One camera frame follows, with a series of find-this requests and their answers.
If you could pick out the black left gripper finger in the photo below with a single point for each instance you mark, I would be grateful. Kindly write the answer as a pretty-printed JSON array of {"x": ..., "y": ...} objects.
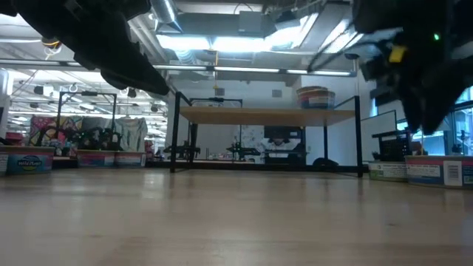
[{"x": 140, "y": 77}]

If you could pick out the red box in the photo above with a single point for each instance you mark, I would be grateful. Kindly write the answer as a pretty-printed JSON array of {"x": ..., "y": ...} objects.
[{"x": 15, "y": 138}]

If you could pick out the white partition panel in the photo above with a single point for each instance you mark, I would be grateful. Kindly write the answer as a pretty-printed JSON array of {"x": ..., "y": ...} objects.
[{"x": 377, "y": 133}]

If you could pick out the black background robot arm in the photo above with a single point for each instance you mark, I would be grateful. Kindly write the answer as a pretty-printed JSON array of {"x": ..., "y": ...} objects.
[
  {"x": 96, "y": 140},
  {"x": 184, "y": 149},
  {"x": 242, "y": 150}
]

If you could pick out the black cabinet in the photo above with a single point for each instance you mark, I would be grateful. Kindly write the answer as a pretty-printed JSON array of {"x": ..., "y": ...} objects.
[{"x": 284, "y": 158}]

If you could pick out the long ceiling strip light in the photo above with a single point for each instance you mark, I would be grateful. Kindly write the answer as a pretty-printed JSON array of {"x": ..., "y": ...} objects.
[{"x": 244, "y": 69}]

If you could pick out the wooden shelf black metal frame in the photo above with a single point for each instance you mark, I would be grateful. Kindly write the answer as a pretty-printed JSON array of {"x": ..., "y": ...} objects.
[{"x": 266, "y": 116}]

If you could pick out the black computer monitor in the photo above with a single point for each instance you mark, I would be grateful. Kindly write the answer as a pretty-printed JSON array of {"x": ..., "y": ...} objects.
[{"x": 295, "y": 132}]

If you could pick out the grey ceiling box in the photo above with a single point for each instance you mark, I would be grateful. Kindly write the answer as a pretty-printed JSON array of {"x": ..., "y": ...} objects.
[{"x": 251, "y": 22}]

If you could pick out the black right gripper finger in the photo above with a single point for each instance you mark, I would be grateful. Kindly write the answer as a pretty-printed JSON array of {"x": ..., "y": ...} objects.
[
  {"x": 411, "y": 107},
  {"x": 439, "y": 107}
]

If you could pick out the black dome object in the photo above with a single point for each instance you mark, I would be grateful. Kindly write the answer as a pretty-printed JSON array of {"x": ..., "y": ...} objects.
[{"x": 325, "y": 162}]

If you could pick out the window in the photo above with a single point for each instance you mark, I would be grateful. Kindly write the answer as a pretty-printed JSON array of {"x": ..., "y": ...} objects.
[{"x": 463, "y": 140}]

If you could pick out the colourful patterned quilt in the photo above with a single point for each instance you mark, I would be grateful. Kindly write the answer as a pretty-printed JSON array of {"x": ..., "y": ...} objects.
[{"x": 48, "y": 127}]

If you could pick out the black ceiling spotlight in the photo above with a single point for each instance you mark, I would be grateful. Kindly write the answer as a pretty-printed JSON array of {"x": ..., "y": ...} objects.
[{"x": 38, "y": 89}]

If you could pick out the silver ventilation duct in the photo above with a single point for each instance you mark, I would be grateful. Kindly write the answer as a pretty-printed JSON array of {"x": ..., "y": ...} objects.
[{"x": 166, "y": 13}]

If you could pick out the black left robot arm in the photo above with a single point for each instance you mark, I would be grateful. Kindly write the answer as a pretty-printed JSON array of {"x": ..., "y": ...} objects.
[{"x": 55, "y": 11}]

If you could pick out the black metal frame stand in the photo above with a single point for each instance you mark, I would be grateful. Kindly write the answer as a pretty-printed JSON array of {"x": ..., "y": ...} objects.
[{"x": 88, "y": 94}]

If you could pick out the black background station frame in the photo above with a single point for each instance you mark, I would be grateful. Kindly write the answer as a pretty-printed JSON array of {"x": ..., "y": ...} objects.
[{"x": 216, "y": 99}]

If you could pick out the white patterned poster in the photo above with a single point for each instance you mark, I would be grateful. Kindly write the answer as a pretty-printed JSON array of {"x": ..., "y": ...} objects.
[{"x": 251, "y": 136}]

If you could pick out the person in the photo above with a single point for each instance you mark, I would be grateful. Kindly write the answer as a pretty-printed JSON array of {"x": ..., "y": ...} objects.
[{"x": 277, "y": 145}]

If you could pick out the grey wall vent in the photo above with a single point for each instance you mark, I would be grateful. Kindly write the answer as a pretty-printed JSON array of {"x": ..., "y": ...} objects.
[
  {"x": 277, "y": 93},
  {"x": 219, "y": 91}
]

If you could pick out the grey hanging cloth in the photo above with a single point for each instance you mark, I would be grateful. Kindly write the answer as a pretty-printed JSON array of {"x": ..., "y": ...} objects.
[{"x": 129, "y": 129}]

